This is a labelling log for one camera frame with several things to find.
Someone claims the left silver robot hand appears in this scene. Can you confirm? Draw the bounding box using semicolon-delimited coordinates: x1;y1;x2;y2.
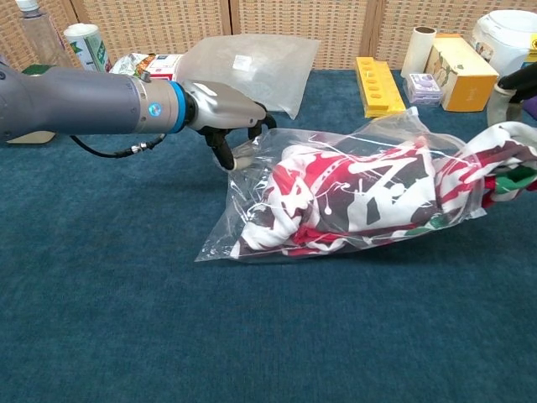
182;79;279;172

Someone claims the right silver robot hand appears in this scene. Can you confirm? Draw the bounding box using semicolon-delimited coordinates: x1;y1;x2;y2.
486;62;537;127

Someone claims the clear plastic zip bag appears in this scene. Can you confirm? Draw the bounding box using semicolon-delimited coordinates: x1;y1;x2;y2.
195;106;490;264

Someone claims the red white patterned garment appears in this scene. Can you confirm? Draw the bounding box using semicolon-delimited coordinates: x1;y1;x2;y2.
230;121;537;257

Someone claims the frosted plastic bag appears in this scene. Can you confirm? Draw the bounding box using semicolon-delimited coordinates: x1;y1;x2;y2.
175;34;322;121

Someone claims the white rice cooker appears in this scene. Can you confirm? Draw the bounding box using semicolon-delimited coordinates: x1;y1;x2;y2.
468;10;537;79

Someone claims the orange beige carton box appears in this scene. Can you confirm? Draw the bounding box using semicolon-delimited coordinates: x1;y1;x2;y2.
424;33;500;113

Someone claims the red white carton box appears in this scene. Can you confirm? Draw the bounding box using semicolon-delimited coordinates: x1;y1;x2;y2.
146;53;185;83

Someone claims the small purple tissue pack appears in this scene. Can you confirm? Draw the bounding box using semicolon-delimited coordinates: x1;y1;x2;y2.
403;73;445;108

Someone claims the white paper roll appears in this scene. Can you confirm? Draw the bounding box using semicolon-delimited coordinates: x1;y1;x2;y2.
400;26;437;80

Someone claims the green snack packet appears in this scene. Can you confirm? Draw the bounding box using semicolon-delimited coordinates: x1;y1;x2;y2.
111;53;156;76

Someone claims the woven wicker folding screen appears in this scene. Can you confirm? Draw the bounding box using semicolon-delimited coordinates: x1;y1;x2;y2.
0;0;537;76

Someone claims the yellow block with holes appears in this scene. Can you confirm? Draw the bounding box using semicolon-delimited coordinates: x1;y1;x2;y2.
355;56;409;120

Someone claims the white green canister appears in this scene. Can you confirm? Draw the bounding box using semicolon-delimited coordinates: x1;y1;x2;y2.
63;24;113;73

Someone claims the beige lidded lunch box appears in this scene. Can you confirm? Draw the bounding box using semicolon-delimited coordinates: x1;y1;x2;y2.
6;130;56;145

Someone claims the clear plastic water bottle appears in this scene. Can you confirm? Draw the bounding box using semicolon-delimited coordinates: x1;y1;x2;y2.
14;0;76;71

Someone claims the blue carpet table cover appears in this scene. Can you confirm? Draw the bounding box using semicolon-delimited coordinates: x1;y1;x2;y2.
0;69;537;403

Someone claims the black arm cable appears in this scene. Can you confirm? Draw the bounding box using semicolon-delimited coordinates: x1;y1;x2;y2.
69;132;169;160

